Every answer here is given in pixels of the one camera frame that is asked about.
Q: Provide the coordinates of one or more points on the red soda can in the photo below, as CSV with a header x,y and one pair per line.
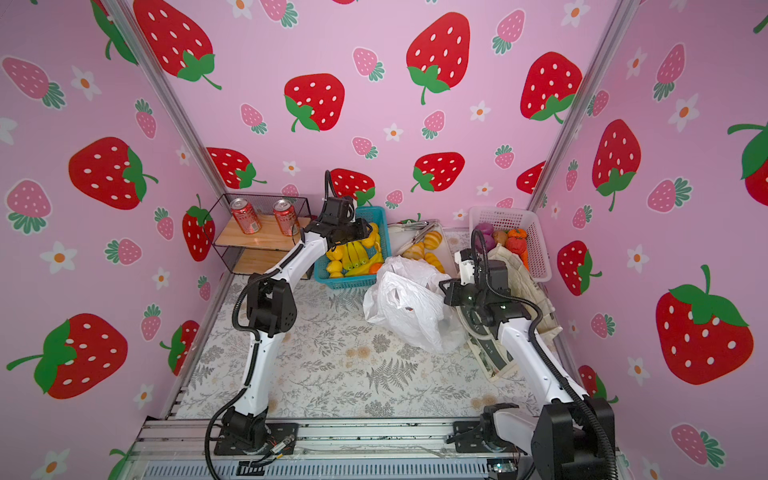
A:
x,y
286,217
245,215

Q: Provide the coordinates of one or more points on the red tomato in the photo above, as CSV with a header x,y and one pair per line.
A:
x,y
517,246

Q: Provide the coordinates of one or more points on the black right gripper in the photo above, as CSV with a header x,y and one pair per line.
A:
x,y
452,293

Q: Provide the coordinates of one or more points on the red soda can left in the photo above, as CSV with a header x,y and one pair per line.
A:
x,y
245,215

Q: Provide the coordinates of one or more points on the yellow striped bread roll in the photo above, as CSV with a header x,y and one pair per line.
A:
x,y
433,260

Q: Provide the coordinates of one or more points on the small striped bread roll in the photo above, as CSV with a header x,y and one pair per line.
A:
x,y
432,240

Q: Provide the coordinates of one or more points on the black wire wooden shelf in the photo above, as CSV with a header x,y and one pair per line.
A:
x,y
246,254

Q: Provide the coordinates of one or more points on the metal tongs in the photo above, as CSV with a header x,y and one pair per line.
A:
x,y
408,231

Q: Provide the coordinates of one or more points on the white plastic basket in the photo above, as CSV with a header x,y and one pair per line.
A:
x,y
512,218

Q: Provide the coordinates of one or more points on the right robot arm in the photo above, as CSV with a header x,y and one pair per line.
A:
x,y
573,436

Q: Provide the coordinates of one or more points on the beige canvas tote bag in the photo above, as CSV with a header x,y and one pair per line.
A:
x,y
520,302

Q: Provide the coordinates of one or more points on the yellow lemon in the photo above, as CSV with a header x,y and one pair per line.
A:
x,y
336,253

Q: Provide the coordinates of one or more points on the red soda can right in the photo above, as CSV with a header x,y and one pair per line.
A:
x,y
286,217

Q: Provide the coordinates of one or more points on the teal plastic basket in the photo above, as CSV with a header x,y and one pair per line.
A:
x,y
332,273

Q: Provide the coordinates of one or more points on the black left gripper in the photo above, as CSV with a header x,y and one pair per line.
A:
x,y
360,228

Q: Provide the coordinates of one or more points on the long striped bread loaf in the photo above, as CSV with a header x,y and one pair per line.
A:
x,y
415,252

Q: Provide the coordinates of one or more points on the purple onion back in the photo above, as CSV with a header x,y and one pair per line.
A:
x,y
485,228

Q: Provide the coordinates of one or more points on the orange carrot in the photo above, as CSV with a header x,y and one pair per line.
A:
x,y
525,259

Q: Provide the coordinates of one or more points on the brown potato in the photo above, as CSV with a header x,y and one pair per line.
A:
x,y
500,237

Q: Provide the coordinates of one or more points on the metal base rail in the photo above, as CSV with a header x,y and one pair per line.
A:
x,y
335,448

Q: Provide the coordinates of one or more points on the white plastic tray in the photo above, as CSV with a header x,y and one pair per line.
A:
x,y
443,252

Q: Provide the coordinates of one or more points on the white plastic bag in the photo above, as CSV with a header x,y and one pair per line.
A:
x,y
406,300

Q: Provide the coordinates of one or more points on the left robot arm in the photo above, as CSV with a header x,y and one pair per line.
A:
x,y
266,309

